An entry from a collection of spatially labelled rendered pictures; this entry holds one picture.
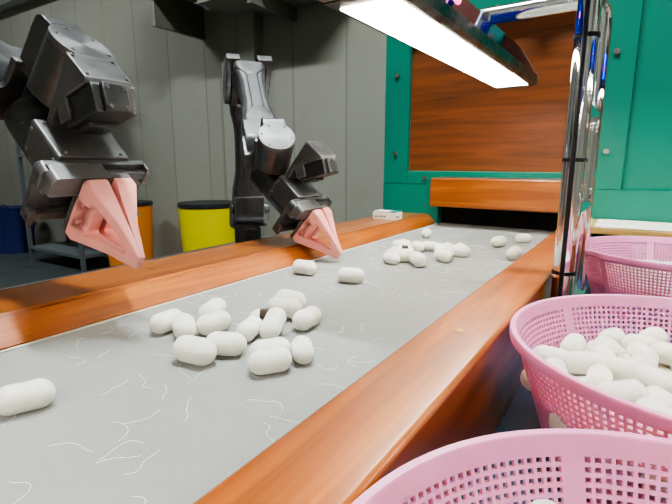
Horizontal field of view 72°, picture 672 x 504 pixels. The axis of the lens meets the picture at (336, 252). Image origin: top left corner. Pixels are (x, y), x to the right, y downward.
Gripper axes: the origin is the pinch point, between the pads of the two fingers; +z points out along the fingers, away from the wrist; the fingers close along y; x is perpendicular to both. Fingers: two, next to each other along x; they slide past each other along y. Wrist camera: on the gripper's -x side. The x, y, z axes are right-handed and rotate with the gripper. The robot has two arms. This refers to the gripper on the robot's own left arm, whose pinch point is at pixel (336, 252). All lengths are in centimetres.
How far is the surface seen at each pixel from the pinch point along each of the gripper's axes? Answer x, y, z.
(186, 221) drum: 151, 133, -139
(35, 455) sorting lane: -8, -50, 11
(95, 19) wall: 138, 180, -365
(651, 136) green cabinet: -40, 55, 18
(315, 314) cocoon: -9.5, -25.8, 11.4
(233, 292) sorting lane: 2.0, -21.2, 0.3
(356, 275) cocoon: -6.1, -9.9, 7.7
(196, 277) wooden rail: 3.8, -22.8, -4.3
